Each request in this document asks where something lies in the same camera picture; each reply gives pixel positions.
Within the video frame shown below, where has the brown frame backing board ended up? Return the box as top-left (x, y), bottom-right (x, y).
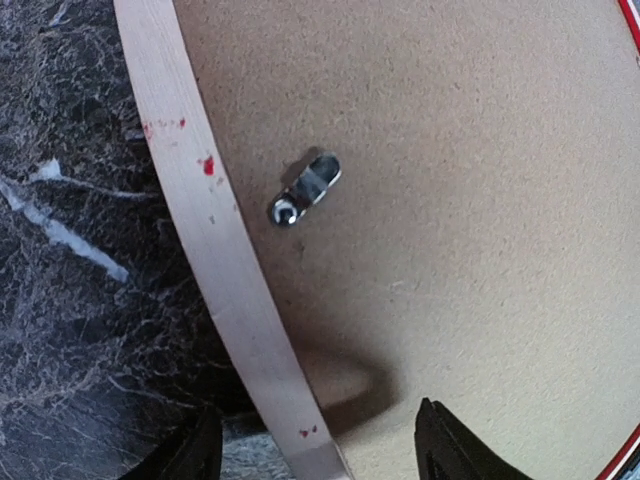
top-left (172, 0), bottom-right (640, 480)

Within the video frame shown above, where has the red wooden picture frame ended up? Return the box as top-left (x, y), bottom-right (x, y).
top-left (112, 0), bottom-right (640, 480)

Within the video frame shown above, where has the metal frame turn clip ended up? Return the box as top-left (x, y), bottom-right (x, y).
top-left (269, 152), bottom-right (342, 227)

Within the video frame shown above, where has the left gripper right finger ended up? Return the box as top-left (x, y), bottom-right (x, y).
top-left (414, 398), bottom-right (530, 480)

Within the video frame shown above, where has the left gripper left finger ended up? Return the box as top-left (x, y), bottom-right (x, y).
top-left (120, 407), bottom-right (223, 480)

